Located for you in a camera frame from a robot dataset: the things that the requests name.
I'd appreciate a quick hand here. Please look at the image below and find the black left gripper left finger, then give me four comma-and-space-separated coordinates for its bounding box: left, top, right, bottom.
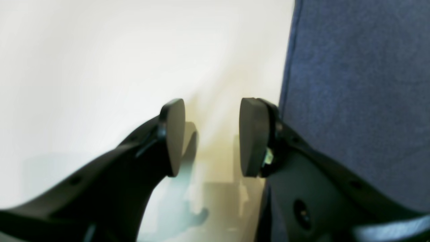
0, 98, 185, 242

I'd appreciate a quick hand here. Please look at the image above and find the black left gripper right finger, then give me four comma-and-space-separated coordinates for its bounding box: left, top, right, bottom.
239, 98, 429, 242

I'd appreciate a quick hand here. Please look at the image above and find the dark blue t-shirt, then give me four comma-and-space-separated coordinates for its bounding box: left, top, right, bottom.
279, 0, 429, 213

